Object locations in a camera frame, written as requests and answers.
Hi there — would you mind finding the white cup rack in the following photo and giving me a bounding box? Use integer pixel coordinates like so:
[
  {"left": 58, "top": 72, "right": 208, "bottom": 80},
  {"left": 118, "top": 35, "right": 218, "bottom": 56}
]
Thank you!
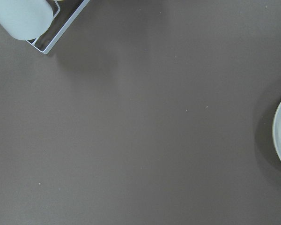
[{"left": 27, "top": 0, "right": 90, "bottom": 54}]

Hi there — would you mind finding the white cup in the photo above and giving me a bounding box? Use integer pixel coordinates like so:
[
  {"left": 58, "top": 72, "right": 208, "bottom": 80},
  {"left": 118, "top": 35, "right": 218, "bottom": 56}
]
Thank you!
[{"left": 0, "top": 0, "right": 53, "bottom": 40}]

